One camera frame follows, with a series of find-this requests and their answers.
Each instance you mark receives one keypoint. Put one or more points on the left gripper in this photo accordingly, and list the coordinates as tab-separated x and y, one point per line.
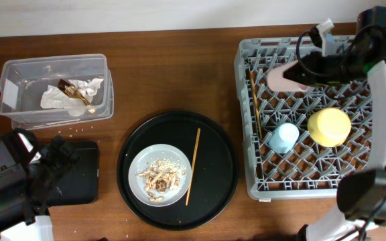
51	153

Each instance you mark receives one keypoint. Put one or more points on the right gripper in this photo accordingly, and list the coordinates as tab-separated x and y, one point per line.
313	63

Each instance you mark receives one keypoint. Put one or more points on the pink cup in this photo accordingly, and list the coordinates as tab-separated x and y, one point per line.
277	83

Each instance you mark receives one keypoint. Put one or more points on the black rectangular tray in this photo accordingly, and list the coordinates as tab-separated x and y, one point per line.
80	185

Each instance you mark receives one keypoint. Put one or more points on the wooden chopstick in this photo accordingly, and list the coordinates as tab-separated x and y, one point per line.
193	165
258	117

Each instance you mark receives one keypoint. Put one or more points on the white napkin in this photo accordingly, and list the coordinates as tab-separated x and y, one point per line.
53	97

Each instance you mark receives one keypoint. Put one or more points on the yellow bowl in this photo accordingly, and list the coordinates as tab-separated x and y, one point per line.
329	127

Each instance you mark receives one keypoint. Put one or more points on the small blue cup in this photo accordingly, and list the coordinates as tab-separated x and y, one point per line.
283	138

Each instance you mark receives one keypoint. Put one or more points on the gold snack wrapper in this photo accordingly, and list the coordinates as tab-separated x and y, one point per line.
74	93

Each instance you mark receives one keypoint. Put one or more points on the grey plate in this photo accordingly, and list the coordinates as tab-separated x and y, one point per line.
143	159

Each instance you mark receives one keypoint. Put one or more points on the food scraps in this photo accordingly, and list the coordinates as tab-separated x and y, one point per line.
161	177

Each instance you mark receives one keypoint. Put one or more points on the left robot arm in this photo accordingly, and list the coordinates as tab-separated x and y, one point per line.
25	200

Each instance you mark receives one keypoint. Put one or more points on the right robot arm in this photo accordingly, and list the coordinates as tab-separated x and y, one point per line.
360	197

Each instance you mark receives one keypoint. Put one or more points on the grey dishwasher rack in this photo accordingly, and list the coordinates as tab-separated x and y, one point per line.
308	170

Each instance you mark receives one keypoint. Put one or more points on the clear plastic waste bin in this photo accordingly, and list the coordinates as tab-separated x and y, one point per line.
23	83

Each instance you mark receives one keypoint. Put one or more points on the round black serving tray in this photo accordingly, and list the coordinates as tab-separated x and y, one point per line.
215	174

